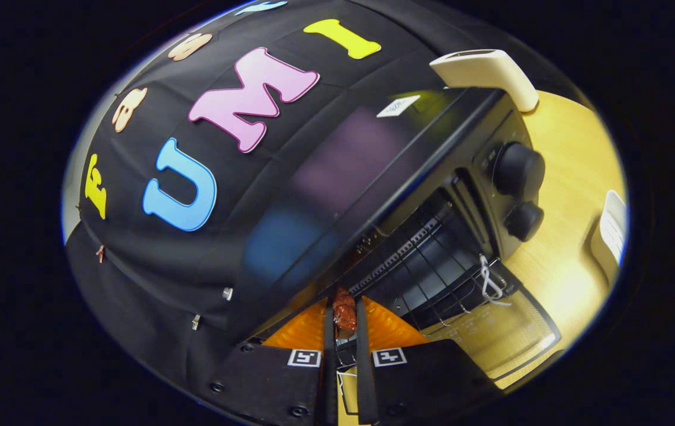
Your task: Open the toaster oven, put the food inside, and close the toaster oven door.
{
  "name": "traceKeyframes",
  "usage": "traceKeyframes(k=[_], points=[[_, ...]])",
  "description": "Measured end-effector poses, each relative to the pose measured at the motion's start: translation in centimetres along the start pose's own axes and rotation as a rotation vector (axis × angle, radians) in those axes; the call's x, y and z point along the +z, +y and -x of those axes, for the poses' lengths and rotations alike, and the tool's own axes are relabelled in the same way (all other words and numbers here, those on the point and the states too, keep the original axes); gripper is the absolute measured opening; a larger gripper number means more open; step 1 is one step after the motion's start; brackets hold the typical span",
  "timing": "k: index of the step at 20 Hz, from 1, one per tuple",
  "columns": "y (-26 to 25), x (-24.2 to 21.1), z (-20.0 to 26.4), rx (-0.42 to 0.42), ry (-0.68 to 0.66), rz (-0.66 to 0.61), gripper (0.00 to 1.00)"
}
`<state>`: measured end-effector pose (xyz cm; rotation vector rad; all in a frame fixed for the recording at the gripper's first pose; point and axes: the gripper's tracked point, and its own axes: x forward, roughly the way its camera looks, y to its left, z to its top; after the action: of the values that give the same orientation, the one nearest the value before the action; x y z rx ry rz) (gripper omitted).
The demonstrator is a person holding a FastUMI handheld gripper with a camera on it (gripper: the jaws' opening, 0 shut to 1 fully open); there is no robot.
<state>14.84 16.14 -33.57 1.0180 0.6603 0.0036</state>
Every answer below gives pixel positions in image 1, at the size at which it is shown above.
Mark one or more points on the brown meat strip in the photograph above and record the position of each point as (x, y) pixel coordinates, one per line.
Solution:
(344, 313)

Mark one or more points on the white rectangular dish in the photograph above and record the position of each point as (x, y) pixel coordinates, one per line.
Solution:
(610, 236)

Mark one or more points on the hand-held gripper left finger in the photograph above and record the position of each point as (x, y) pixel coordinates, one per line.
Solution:
(329, 378)

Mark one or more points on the metal cloth clip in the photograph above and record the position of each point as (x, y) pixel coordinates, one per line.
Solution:
(195, 322)

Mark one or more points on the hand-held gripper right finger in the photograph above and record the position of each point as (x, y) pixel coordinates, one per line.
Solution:
(363, 378)

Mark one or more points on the black backdrop cloth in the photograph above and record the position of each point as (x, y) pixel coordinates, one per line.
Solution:
(154, 266)

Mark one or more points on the cream slot toaster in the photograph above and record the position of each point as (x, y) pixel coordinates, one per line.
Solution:
(485, 68)

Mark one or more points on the black toaster oven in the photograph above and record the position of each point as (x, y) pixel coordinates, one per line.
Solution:
(373, 177)

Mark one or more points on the pink cloth clip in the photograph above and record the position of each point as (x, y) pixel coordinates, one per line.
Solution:
(100, 254)

